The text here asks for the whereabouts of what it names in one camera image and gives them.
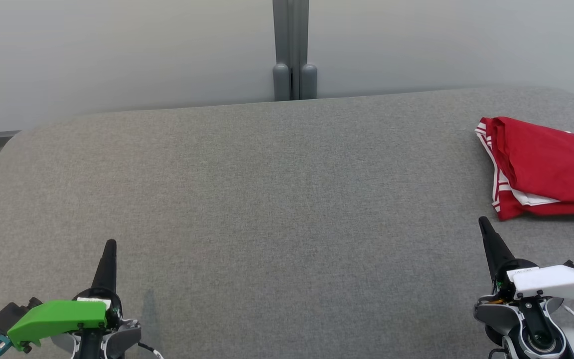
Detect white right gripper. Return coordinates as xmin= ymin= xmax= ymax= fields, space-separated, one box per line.
xmin=479 ymin=216 xmax=574 ymax=301

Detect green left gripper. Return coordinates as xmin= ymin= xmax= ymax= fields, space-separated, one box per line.
xmin=7 ymin=239 xmax=122 ymax=352

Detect grey fabric sofa cushion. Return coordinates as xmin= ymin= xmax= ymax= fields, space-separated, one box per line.
xmin=0 ymin=86 xmax=574 ymax=359

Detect red shorts with white band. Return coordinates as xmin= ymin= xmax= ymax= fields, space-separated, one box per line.
xmin=509 ymin=187 xmax=574 ymax=220

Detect red shirt with white stripes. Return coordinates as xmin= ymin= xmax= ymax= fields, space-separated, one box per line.
xmin=475 ymin=116 xmax=574 ymax=221

